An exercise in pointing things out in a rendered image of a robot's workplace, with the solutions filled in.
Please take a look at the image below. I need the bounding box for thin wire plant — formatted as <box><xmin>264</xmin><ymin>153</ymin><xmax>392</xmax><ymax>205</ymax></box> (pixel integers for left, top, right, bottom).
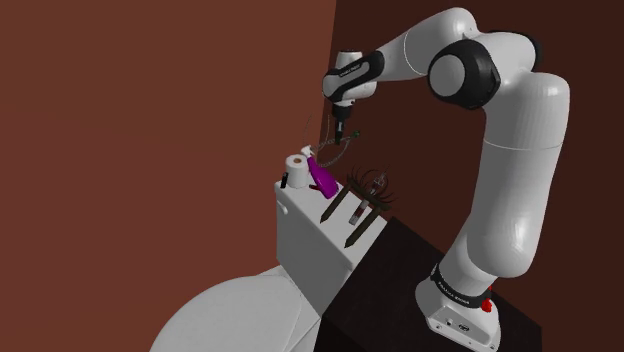
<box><xmin>301</xmin><ymin>114</ymin><xmax>363</xmax><ymax>169</ymax></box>

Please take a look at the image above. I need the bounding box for purple spray bottle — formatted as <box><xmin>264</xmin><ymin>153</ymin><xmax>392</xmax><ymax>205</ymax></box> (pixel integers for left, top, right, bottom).
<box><xmin>300</xmin><ymin>145</ymin><xmax>340</xmax><ymax>200</ymax></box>

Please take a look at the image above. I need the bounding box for dark robot stand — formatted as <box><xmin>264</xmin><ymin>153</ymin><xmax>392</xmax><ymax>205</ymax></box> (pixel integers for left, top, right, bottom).
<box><xmin>313</xmin><ymin>216</ymin><xmax>543</xmax><ymax>352</ymax></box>

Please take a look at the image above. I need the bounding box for white toilet paper roll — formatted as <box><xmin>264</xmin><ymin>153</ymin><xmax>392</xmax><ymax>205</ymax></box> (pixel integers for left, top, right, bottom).
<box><xmin>284</xmin><ymin>153</ymin><xmax>311</xmax><ymax>190</ymax></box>

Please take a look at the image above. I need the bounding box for slim red and grey tube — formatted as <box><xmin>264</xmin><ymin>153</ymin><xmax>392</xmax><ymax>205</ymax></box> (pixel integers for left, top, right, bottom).
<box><xmin>348</xmin><ymin>171</ymin><xmax>388</xmax><ymax>226</ymax></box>

